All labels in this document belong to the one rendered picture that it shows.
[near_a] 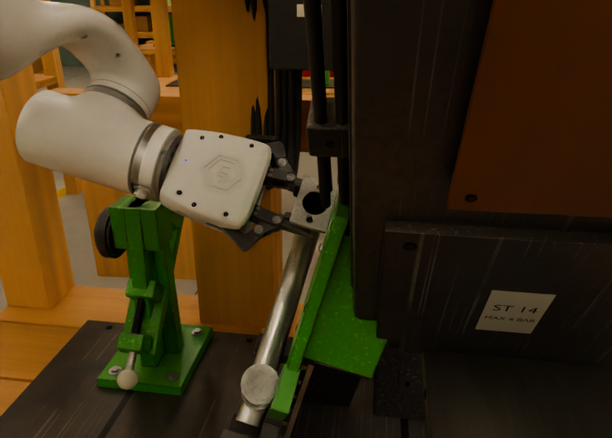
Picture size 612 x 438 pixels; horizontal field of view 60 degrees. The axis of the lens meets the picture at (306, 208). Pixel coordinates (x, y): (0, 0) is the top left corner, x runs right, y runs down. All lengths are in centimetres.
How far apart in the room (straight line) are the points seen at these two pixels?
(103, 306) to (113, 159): 56
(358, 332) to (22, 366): 64
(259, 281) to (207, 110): 30
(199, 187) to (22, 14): 22
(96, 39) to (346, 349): 39
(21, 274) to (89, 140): 57
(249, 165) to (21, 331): 64
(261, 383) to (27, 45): 37
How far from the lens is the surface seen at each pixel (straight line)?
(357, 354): 52
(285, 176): 58
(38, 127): 62
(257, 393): 55
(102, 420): 83
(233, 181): 56
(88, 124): 60
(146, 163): 57
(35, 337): 107
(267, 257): 90
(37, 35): 54
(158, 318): 82
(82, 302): 113
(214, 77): 82
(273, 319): 66
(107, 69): 64
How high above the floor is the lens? 145
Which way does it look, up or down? 23 degrees down
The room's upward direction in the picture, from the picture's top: straight up
